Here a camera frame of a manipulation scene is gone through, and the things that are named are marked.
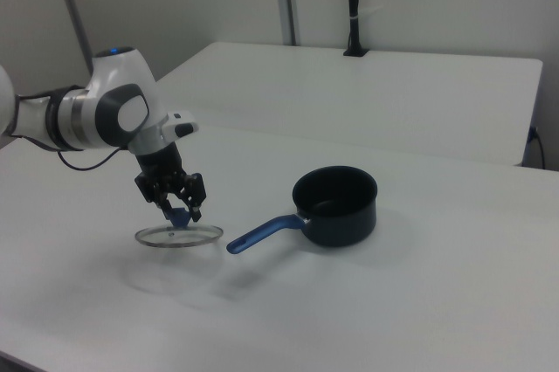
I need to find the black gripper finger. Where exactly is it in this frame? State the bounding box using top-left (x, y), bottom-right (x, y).
top-left (180, 171), bottom-right (208, 224)
top-left (133, 173), bottom-right (176, 221)

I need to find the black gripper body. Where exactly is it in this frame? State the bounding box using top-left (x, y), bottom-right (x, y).
top-left (133, 141), bottom-right (188, 193)

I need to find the glass lid with blue knob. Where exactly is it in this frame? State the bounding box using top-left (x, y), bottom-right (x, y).
top-left (134, 207), bottom-right (225, 249)

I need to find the white side table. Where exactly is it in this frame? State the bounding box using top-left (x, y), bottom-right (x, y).
top-left (154, 41), bottom-right (544, 169)

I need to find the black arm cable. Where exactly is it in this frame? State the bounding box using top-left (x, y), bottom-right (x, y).
top-left (11, 91), bottom-right (122, 171)

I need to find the dark saucepan with blue handle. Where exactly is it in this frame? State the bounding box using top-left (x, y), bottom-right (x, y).
top-left (225, 164), bottom-right (379, 257)

